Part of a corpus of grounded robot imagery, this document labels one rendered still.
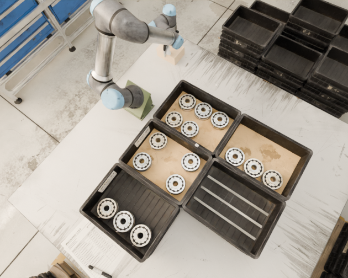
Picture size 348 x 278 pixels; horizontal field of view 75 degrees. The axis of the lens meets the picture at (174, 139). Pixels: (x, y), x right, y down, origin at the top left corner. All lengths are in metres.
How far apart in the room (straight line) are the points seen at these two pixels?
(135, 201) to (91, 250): 0.38
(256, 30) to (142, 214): 1.78
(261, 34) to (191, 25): 1.00
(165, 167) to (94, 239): 0.57
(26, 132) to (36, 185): 1.18
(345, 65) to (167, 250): 1.91
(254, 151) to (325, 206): 0.49
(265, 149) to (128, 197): 0.79
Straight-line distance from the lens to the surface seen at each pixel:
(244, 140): 1.34
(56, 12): 2.84
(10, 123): 2.91
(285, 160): 1.37
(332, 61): 2.31
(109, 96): 1.31
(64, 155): 1.62
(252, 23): 2.35
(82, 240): 1.48
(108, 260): 1.44
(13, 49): 2.73
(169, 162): 1.27
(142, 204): 1.26
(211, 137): 1.32
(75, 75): 2.84
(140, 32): 1.09
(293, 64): 2.31
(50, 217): 1.58
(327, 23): 2.56
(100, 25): 1.15
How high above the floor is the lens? 2.06
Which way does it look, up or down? 69 degrees down
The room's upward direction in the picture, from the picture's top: 10 degrees counter-clockwise
